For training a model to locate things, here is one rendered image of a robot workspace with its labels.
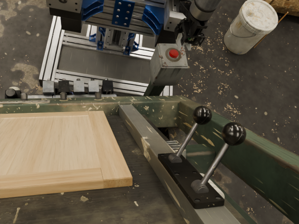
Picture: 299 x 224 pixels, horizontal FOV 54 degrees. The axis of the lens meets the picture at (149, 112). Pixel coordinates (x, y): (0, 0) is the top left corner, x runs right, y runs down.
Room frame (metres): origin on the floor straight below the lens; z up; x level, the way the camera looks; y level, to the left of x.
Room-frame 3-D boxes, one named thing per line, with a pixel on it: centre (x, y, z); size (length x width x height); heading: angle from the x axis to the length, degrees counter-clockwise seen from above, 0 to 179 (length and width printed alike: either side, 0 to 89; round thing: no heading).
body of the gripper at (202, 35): (0.73, 0.02, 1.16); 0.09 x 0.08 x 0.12; 35
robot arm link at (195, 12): (0.73, 0.02, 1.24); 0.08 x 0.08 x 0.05
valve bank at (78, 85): (0.44, 0.36, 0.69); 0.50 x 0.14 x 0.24; 126
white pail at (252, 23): (1.92, -0.35, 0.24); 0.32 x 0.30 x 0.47; 115
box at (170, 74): (0.75, 0.04, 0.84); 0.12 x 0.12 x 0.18; 36
